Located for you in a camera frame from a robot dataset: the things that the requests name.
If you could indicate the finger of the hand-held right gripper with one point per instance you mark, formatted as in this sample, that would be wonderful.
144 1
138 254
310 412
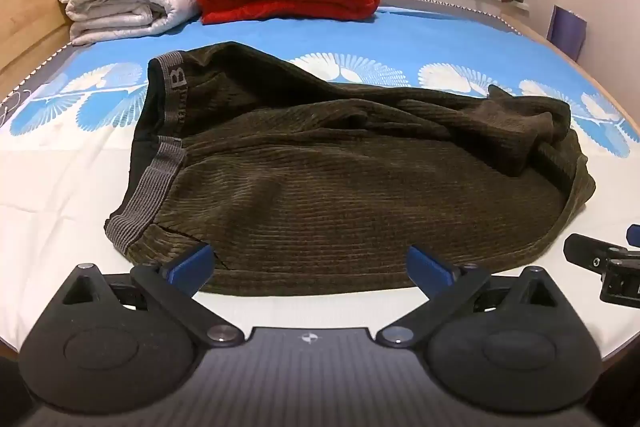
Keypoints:
635 236
590 252

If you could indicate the purple board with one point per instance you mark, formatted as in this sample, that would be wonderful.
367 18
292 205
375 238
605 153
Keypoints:
567 32

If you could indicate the blue white printed bed sheet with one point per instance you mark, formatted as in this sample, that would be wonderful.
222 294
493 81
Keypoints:
65 187

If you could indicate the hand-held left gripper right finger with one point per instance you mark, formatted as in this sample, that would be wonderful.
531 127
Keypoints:
427 264

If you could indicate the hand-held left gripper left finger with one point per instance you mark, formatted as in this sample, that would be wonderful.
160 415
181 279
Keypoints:
192 264

